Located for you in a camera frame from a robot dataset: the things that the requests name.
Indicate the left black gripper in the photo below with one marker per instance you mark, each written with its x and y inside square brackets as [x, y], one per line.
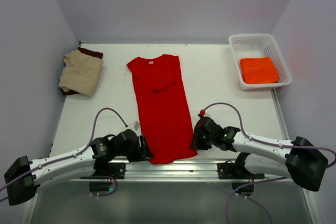
[142, 152]

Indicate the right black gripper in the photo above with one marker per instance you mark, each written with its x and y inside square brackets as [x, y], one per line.
[196, 143]

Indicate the red t shirt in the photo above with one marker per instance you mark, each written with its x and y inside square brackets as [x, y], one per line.
[164, 115]

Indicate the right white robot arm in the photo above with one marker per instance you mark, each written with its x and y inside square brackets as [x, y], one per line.
[257, 156]

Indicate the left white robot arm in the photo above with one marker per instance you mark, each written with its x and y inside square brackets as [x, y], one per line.
[27, 177]

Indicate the folded orange t shirt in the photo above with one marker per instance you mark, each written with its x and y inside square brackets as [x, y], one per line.
[258, 71]

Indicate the white plastic basket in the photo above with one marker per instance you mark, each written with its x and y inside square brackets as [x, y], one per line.
[258, 46]

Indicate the folded beige t shirt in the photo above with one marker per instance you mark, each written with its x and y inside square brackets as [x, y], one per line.
[80, 73]

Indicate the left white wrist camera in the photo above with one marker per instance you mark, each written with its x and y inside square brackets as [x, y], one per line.
[135, 127]

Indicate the aluminium mounting rail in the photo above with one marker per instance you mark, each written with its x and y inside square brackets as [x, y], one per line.
[187, 169]

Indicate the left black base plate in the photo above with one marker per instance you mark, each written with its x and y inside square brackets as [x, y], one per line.
[115, 170]

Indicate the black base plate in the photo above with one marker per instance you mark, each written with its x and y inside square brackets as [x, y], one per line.
[229, 170]
[115, 170]

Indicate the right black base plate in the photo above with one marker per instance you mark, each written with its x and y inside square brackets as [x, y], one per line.
[229, 170]

